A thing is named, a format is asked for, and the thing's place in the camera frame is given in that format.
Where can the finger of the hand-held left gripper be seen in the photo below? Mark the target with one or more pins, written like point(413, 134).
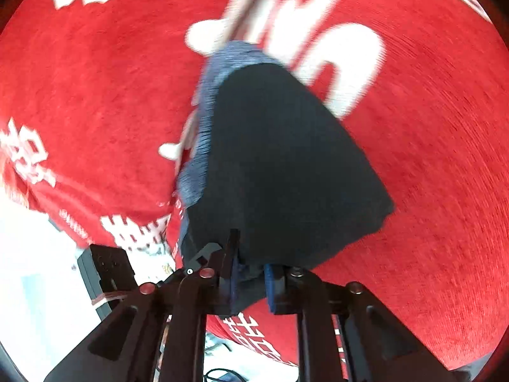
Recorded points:
point(202, 255)

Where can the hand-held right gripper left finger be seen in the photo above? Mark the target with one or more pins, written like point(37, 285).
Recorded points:
point(224, 290)

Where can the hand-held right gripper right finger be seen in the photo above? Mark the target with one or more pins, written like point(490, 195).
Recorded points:
point(274, 286)

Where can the black pants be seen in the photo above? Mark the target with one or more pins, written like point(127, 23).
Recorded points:
point(286, 167)

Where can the red printed blanket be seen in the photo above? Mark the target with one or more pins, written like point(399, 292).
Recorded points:
point(397, 87)

